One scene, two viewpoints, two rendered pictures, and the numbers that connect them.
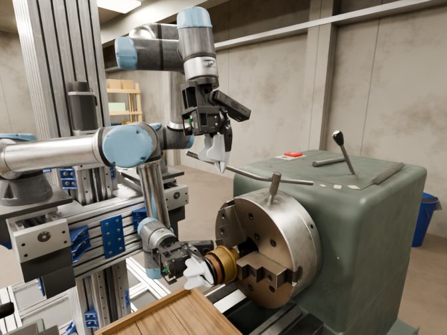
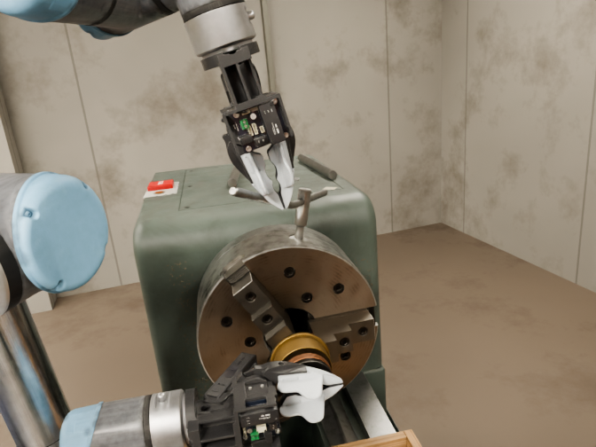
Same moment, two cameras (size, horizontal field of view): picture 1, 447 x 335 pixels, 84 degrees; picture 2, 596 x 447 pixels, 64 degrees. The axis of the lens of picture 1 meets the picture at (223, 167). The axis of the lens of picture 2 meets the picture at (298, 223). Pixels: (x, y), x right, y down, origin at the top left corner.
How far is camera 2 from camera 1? 60 cm
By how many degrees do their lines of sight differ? 58
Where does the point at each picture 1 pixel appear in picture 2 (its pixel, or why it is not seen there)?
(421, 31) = not seen: outside the picture
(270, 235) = (332, 280)
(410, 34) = not seen: outside the picture
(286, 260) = (363, 298)
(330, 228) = (348, 244)
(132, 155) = (91, 246)
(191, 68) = (234, 23)
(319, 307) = not seen: hidden behind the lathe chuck
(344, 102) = (36, 95)
